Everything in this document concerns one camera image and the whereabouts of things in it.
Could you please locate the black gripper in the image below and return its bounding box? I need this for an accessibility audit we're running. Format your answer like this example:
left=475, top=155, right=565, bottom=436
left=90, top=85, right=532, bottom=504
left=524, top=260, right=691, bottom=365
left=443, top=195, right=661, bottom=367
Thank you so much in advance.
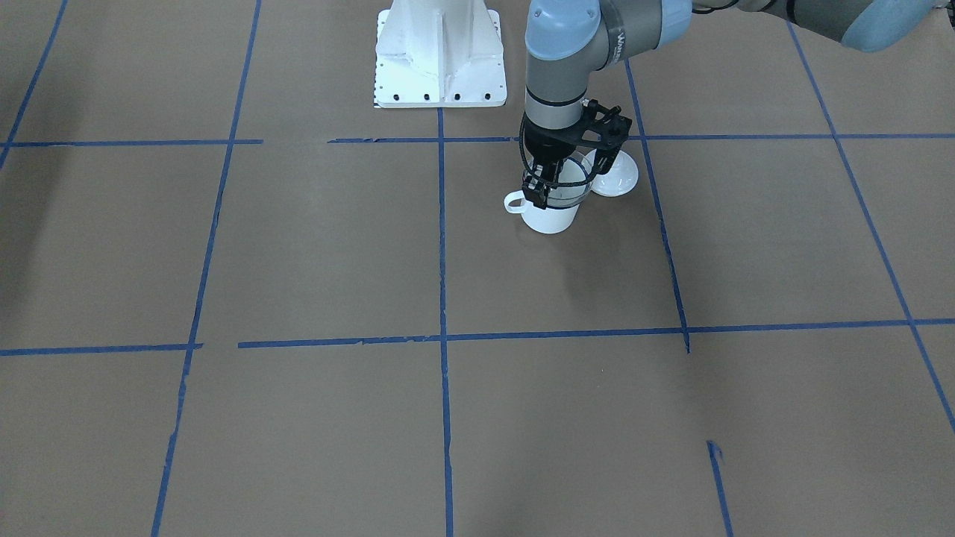
left=521, top=99, right=633, bottom=210

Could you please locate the white cup lid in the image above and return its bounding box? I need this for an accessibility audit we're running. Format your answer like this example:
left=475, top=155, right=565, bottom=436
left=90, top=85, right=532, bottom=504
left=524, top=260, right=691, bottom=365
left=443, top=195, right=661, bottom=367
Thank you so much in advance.
left=583, top=149, right=640, bottom=198

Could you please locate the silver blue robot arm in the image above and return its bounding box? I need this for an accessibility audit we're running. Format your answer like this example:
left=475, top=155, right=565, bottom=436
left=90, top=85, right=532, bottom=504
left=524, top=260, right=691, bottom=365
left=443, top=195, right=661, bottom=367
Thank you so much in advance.
left=521, top=1, right=936, bottom=210

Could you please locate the white enamel cup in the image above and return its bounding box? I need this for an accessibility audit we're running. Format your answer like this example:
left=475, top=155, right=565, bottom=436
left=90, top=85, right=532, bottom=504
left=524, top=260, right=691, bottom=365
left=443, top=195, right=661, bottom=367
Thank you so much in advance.
left=504, top=151, right=592, bottom=234

